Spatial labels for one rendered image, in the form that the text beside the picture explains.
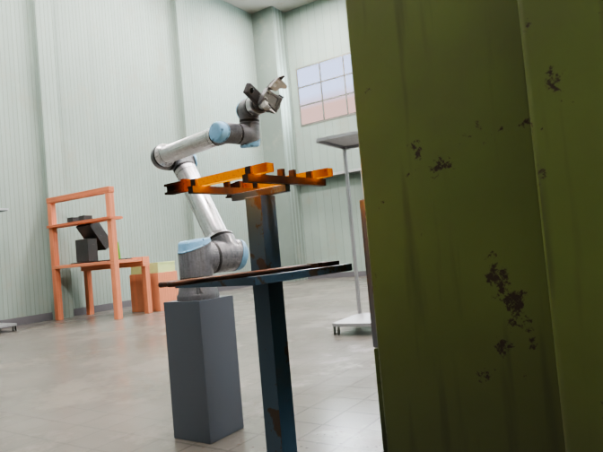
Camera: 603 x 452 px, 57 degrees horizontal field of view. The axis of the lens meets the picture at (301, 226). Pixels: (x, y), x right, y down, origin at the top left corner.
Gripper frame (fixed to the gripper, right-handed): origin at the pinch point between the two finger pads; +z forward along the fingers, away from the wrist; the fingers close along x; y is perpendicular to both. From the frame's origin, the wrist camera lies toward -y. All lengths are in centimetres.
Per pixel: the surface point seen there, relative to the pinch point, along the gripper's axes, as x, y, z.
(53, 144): -65, -52, -789
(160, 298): 99, 181, -667
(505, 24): 16, -1, 119
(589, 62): 29, 2, 139
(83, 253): 79, 54, -707
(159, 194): -86, 160, -902
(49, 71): -174, -107, -800
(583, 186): 47, 10, 138
